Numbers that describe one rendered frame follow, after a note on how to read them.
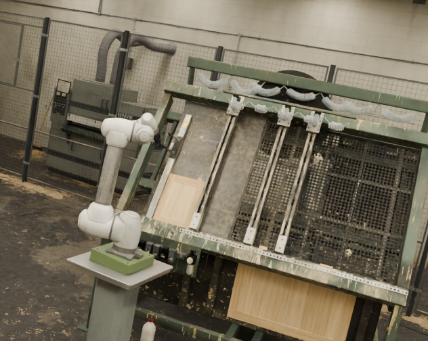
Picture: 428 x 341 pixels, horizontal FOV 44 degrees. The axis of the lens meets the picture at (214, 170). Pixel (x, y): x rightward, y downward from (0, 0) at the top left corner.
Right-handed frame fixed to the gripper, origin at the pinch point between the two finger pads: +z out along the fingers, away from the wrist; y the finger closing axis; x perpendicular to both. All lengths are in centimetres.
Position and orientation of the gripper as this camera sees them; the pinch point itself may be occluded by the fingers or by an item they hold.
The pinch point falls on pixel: (158, 143)
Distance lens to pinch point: 416.4
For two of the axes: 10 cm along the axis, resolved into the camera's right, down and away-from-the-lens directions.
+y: -3.1, 8.7, -3.8
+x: 9.4, 2.3, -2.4
